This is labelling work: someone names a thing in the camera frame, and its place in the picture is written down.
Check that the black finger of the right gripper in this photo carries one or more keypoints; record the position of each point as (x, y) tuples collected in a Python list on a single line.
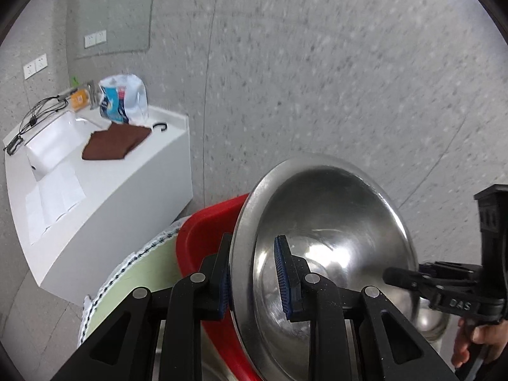
[(451, 270), (421, 283)]

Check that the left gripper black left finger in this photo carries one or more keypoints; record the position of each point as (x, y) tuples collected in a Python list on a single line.
[(156, 335)]

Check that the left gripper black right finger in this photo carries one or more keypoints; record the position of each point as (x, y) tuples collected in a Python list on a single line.
[(353, 334)]

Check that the medium stainless steel bowl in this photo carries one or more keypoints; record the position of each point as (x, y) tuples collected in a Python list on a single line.
[(432, 324)]

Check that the large stainless steel bowl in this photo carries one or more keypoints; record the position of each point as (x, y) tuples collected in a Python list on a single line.
[(336, 218)]

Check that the person's right hand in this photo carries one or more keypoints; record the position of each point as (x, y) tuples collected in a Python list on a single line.
[(494, 336)]

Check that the green checkered table mat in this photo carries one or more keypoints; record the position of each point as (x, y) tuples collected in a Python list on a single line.
[(154, 267)]

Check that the white counter cabinet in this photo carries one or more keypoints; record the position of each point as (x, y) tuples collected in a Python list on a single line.
[(127, 202)]

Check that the white paper sheets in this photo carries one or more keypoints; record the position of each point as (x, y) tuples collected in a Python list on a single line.
[(51, 198)]

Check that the brown folded cloth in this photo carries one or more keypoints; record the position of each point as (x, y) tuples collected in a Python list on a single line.
[(115, 142)]

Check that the black hook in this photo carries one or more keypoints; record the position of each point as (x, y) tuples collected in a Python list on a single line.
[(162, 126)]

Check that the white blue plastic bag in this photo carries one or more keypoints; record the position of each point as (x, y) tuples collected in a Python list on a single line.
[(123, 99)]

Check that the orange bottle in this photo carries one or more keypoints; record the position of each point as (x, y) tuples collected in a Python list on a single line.
[(79, 99)]

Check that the white wall socket pair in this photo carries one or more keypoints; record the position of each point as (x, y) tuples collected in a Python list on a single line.
[(35, 66)]

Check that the upper white wall socket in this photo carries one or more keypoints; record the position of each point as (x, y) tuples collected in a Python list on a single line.
[(94, 39)]

